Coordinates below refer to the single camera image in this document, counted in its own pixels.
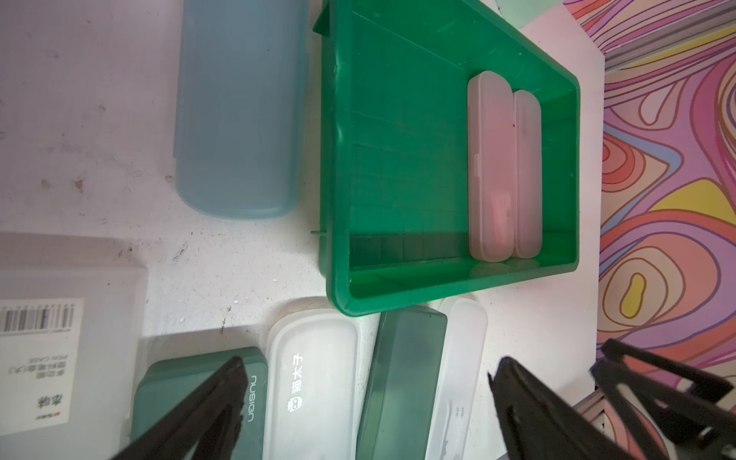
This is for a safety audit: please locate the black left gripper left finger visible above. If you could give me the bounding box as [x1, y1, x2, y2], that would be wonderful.
[115, 356, 248, 460]

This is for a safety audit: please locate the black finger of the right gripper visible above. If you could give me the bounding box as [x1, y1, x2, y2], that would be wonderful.
[590, 339, 734, 443]

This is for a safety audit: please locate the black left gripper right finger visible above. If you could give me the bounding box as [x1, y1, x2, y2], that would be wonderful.
[488, 356, 632, 460]

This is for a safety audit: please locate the frosted white pencil case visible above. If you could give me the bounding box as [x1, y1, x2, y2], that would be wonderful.
[263, 309, 360, 459]
[425, 297, 488, 459]

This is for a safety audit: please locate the dark green pencil case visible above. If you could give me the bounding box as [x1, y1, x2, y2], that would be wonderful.
[356, 306, 448, 459]
[130, 347, 268, 459]

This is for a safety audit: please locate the frosted flat pencil case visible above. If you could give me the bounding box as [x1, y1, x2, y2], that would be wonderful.
[1, 233, 148, 459]

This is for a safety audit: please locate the green plastic storage box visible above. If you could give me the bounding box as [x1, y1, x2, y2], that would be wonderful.
[314, 1, 581, 317]

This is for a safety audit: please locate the light blue pencil case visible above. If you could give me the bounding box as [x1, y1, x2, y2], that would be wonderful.
[174, 1, 310, 220]

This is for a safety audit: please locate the pale green pen cup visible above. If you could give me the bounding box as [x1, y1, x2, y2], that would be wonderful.
[496, 0, 565, 29]

